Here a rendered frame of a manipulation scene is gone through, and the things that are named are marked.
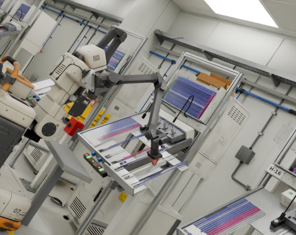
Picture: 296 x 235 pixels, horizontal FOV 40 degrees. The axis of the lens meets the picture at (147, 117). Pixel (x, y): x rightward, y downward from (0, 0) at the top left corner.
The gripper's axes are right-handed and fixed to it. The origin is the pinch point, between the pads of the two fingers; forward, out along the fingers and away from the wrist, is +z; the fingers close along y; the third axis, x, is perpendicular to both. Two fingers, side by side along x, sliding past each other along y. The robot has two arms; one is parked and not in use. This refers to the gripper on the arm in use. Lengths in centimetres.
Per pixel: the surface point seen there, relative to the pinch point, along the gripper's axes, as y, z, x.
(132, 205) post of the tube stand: -2.5, 24.7, 21.1
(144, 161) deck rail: 22.2, 13.5, -8.4
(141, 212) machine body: 20, 61, -4
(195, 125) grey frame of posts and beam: 23, 0, -61
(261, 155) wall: 39, 89, -185
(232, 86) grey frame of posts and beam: 15, -29, -92
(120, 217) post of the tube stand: -1.4, 31.3, 30.7
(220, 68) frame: 38, -35, -101
